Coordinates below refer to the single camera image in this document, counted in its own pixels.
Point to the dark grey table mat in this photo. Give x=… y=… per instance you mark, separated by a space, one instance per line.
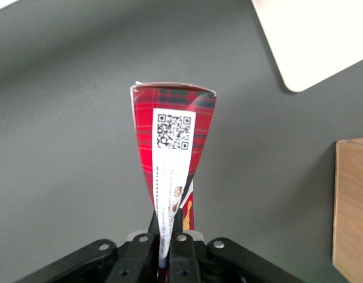
x=66 y=147

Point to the wooden drawer cabinet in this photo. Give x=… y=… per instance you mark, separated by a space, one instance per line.
x=353 y=212

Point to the beige rectangular tray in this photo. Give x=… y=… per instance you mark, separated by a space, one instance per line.
x=317 y=35

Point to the red cookie box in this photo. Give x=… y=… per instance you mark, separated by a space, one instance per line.
x=143 y=132

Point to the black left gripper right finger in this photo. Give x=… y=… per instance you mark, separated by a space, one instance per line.
x=184 y=259

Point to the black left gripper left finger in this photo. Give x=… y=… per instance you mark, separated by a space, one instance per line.
x=134 y=259

